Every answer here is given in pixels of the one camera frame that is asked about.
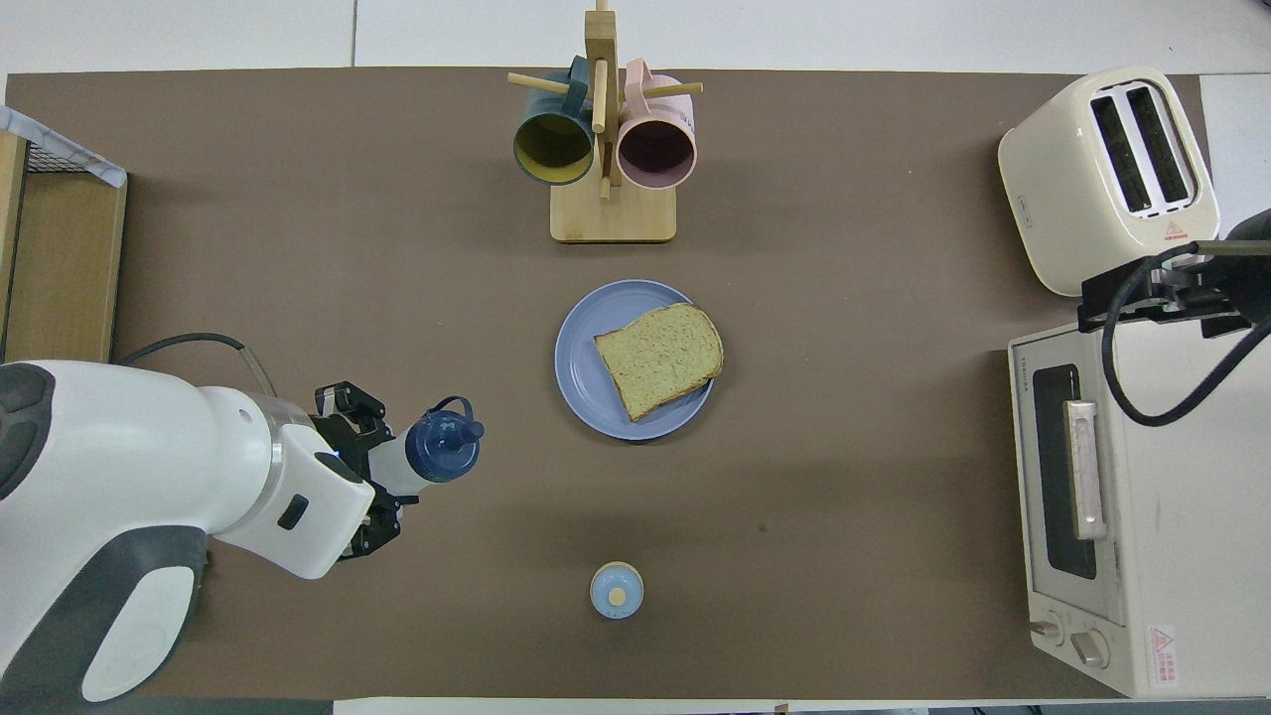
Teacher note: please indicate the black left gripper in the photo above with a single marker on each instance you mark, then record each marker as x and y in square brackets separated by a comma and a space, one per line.
[348, 445]

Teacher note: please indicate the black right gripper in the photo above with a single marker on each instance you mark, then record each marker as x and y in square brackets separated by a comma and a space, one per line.
[1256, 278]

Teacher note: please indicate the squeeze bottle with blue cap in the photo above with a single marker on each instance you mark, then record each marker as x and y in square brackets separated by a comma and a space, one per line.
[447, 449]

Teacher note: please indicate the bread slice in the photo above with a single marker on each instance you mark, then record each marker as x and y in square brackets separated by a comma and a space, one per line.
[660, 357]

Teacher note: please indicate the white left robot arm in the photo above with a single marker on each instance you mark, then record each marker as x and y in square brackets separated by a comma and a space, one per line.
[119, 467]

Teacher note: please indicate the blue plate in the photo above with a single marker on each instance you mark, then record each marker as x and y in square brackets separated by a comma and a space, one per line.
[581, 387]

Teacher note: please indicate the small blue seasoning jar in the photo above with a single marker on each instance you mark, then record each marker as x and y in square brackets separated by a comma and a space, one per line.
[606, 596]

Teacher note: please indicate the cream toaster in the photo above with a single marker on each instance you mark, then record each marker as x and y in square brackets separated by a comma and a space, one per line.
[1062, 199]

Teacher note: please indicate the white toaster oven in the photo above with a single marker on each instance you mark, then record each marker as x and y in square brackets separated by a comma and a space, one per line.
[1192, 497]

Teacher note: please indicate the wooden mug rack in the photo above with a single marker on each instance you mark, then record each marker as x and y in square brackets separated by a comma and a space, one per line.
[613, 216]

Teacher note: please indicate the brown table mat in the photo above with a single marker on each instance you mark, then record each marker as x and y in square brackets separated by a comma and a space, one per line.
[894, 497]

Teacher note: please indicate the dark teal mug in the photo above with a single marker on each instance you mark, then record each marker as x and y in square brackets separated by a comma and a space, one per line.
[553, 149]

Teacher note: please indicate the pink mug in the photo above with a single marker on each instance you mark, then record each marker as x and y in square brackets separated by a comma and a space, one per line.
[655, 154]

